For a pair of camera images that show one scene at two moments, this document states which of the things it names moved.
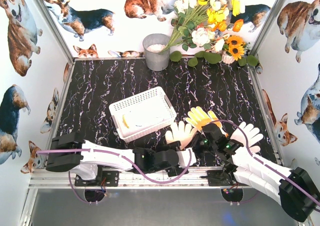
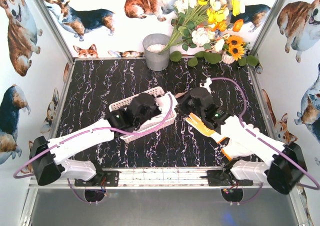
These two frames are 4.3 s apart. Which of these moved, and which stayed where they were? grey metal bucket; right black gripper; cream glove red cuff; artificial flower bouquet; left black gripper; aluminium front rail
Moved: cream glove red cuff; right black gripper; left black gripper
Stayed: grey metal bucket; artificial flower bouquet; aluminium front rail
